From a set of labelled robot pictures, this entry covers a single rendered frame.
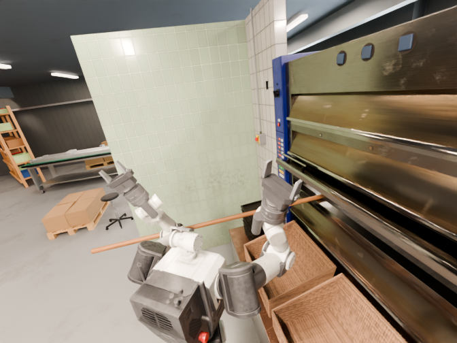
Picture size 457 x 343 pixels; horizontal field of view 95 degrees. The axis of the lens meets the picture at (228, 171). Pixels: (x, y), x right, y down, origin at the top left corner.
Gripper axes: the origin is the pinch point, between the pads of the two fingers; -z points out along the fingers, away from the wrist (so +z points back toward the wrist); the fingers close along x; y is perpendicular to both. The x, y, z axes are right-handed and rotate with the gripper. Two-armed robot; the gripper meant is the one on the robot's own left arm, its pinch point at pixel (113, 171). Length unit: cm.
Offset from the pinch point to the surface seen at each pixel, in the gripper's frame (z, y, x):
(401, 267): 90, 37, 86
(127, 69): -43, -149, -4
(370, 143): 46, 9, 102
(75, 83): -172, -830, -355
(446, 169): 46, 38, 105
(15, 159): -60, -592, -556
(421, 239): 65, 44, 90
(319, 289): 121, 15, 51
